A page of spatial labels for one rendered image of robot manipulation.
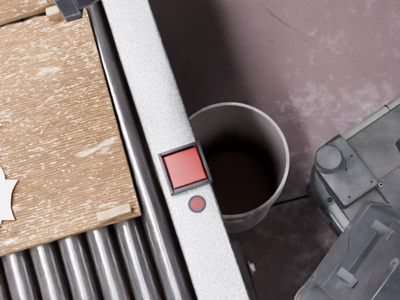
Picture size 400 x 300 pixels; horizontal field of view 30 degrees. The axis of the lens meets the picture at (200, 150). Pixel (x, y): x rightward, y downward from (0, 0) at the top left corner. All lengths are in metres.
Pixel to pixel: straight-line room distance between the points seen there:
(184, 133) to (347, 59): 1.14
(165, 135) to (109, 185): 0.13
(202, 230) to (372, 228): 0.71
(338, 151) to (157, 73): 0.71
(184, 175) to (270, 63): 1.12
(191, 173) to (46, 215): 0.26
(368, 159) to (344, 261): 1.44
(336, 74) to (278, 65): 0.18
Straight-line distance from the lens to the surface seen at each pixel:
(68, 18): 0.93
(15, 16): 1.44
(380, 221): 0.59
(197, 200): 1.29
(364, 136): 2.04
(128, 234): 1.28
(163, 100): 1.34
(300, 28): 2.40
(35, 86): 1.37
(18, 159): 1.34
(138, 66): 1.37
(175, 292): 1.26
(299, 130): 2.28
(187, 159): 1.29
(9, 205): 1.31
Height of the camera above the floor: 2.17
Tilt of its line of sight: 74 degrees down
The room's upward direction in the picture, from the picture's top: 11 degrees counter-clockwise
